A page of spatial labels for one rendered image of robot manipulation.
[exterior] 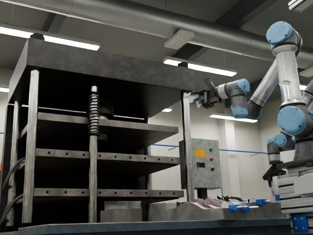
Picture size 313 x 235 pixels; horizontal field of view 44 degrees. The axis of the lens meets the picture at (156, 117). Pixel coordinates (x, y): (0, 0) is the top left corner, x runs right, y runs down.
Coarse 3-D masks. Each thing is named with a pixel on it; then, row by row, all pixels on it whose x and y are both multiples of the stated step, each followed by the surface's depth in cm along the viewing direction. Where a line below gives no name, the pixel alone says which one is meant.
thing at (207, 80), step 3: (204, 78) 208; (207, 78) 206; (204, 81) 207; (207, 81) 205; (210, 81) 205; (207, 84) 205; (210, 84) 203; (213, 84) 206; (210, 87) 203; (213, 87) 201; (213, 90) 201
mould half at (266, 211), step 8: (216, 200) 238; (224, 200) 238; (232, 200) 241; (256, 208) 212; (264, 208) 215; (272, 208) 217; (280, 208) 220; (256, 216) 210; (264, 216) 213; (272, 216) 216; (280, 216) 219
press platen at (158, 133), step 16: (48, 128) 276; (64, 128) 277; (80, 128) 279; (112, 128) 282; (128, 128) 284; (144, 128) 289; (160, 128) 296; (176, 128) 303; (64, 144) 326; (80, 144) 329; (112, 144) 333; (128, 144) 336; (144, 144) 338
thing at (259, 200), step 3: (252, 198) 216; (255, 198) 215; (258, 198) 216; (261, 198) 217; (252, 201) 216; (255, 201) 214; (258, 201) 212; (261, 201) 211; (264, 201) 211; (267, 201) 209; (270, 201) 207; (258, 204) 212; (261, 204) 211; (264, 204) 212
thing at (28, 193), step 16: (32, 80) 249; (32, 96) 246; (16, 112) 305; (32, 112) 242; (16, 128) 302; (32, 128) 240; (16, 144) 298; (32, 144) 237; (16, 160) 295; (32, 160) 235; (16, 176) 293; (32, 176) 232; (192, 176) 286; (16, 192) 291; (32, 192) 230; (192, 192) 282; (32, 208) 228; (32, 224) 224
